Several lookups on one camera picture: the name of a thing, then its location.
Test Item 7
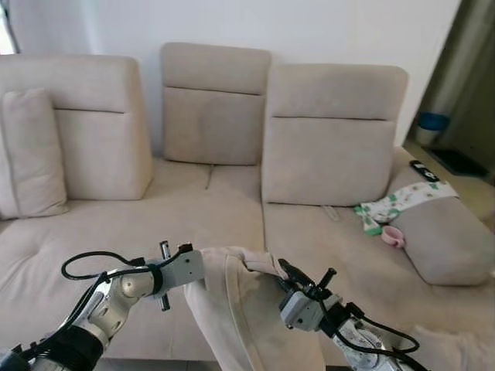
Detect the beige fabric pillow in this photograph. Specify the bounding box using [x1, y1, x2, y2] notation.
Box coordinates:
[0, 88, 70, 220]
[184, 246, 326, 371]

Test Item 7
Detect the beige sofa back cushion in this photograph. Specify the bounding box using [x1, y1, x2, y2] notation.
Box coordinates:
[261, 63, 410, 208]
[0, 54, 154, 203]
[160, 43, 272, 166]

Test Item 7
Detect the beige fabric sofa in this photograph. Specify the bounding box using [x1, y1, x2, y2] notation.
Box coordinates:
[0, 43, 495, 366]

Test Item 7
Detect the beige sofa armrest bolster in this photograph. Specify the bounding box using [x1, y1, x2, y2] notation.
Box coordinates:
[391, 189, 495, 288]

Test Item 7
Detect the dark floor mat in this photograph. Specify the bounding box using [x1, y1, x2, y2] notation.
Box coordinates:
[431, 147, 489, 178]

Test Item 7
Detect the small pink cup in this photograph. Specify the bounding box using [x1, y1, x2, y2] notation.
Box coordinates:
[381, 226, 406, 249]

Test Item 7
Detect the white green patterned cloth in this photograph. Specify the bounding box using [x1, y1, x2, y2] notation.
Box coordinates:
[354, 182, 458, 237]

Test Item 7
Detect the black remote control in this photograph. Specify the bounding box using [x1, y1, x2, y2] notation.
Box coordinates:
[410, 160, 441, 185]

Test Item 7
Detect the grey bin with blue rim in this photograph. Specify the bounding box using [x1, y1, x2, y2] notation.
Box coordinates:
[417, 112, 452, 148]

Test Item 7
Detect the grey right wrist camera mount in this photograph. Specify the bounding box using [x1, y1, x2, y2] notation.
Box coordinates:
[278, 289, 326, 332]

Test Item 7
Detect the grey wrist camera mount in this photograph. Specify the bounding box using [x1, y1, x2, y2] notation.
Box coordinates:
[158, 244, 207, 294]
[278, 289, 326, 332]

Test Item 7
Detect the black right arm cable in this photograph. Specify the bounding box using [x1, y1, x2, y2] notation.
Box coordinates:
[340, 305, 428, 371]

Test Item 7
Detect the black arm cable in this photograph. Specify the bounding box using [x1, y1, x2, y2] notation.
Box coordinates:
[340, 305, 428, 371]
[61, 250, 149, 281]

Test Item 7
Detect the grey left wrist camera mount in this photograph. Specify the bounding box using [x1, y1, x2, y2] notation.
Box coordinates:
[158, 244, 207, 294]

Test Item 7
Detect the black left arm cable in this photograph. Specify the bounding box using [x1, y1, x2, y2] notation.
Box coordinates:
[61, 250, 149, 281]

